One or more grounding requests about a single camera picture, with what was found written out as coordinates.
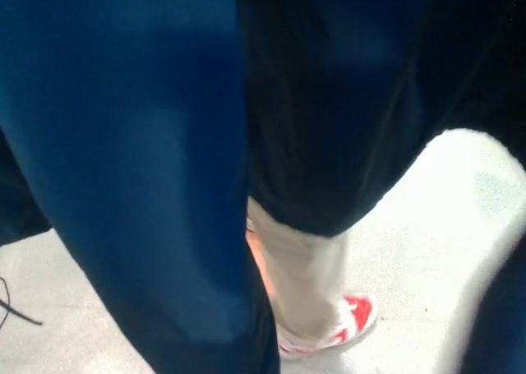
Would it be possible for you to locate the black floor cable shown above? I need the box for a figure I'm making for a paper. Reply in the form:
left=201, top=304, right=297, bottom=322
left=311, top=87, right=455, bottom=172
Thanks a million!
left=0, top=276, right=44, bottom=330

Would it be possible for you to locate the navy blue coat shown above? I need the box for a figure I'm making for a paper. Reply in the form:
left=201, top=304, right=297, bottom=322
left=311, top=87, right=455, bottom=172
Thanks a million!
left=0, top=0, right=526, bottom=374

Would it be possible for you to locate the red and white sneaker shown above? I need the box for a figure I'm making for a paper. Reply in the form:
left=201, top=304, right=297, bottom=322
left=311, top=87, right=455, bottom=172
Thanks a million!
left=278, top=293, right=380, bottom=361

